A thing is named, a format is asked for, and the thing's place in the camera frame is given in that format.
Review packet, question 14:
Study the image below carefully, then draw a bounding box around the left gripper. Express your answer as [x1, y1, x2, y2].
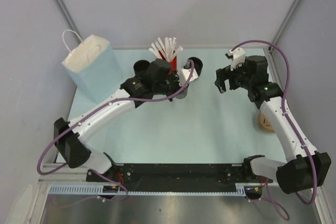
[153, 70, 188, 102]

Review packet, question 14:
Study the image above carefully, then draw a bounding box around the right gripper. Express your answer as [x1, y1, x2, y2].
[215, 58, 254, 94]

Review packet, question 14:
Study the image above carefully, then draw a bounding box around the black coffee cup stack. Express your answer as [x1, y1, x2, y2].
[133, 60, 150, 76]

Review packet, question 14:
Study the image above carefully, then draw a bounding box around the single black coffee cup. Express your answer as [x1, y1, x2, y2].
[176, 87, 188, 99]

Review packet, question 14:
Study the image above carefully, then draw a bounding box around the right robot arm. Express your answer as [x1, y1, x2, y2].
[215, 52, 331, 194]

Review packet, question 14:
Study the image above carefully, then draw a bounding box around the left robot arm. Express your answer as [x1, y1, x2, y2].
[54, 59, 189, 182]

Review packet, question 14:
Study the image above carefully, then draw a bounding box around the red straw holder cup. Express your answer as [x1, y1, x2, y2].
[159, 50, 177, 74]

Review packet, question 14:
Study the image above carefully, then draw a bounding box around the white wrapped straws bundle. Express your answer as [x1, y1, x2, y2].
[149, 37, 183, 62]

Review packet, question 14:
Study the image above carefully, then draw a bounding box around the brown cardboard cup carrier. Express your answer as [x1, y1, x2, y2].
[258, 112, 275, 133]

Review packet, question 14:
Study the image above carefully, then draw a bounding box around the light blue paper bag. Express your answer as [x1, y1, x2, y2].
[62, 29, 122, 104]

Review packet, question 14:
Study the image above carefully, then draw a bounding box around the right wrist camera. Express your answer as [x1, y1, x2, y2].
[225, 47, 246, 71]

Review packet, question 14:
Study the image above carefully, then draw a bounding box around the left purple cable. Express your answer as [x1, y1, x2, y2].
[36, 60, 196, 206]

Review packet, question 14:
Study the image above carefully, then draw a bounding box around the purple cable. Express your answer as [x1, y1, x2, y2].
[228, 39, 320, 222]
[36, 60, 196, 206]

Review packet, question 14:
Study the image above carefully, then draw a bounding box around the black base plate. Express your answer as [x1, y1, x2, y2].
[103, 163, 265, 191]

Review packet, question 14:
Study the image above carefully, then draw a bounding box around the grey slotted cable duct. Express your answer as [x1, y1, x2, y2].
[49, 184, 261, 197]

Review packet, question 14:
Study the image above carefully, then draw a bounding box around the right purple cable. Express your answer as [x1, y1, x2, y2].
[228, 39, 320, 222]

